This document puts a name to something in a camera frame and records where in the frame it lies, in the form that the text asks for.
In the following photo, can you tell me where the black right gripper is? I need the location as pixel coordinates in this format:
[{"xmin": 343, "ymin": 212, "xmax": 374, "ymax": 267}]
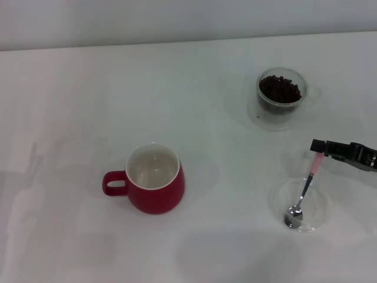
[{"xmin": 310, "ymin": 138, "xmax": 377, "ymax": 172}]

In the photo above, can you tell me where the pink handled metal spoon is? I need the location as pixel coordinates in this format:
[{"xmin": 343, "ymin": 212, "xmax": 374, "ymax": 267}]
[{"xmin": 284, "ymin": 152, "xmax": 325, "ymax": 229}]

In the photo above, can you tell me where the red ceramic mug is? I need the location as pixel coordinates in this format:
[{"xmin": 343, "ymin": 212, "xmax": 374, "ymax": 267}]
[{"xmin": 102, "ymin": 143, "xmax": 186, "ymax": 215}]

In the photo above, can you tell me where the clear glass cup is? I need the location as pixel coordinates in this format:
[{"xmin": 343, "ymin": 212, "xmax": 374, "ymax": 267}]
[{"xmin": 255, "ymin": 67, "xmax": 322, "ymax": 116}]

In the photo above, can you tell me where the glass cup of coffee beans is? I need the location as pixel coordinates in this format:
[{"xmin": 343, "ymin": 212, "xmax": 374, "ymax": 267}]
[{"xmin": 246, "ymin": 88, "xmax": 313, "ymax": 132}]

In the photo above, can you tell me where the coffee beans heap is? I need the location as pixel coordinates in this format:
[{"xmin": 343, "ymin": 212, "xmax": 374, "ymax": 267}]
[{"xmin": 257, "ymin": 75, "xmax": 302, "ymax": 115}]

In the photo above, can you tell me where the small clear glass dish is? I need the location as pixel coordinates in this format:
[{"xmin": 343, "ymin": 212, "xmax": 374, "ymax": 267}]
[{"xmin": 267, "ymin": 177, "xmax": 330, "ymax": 233}]

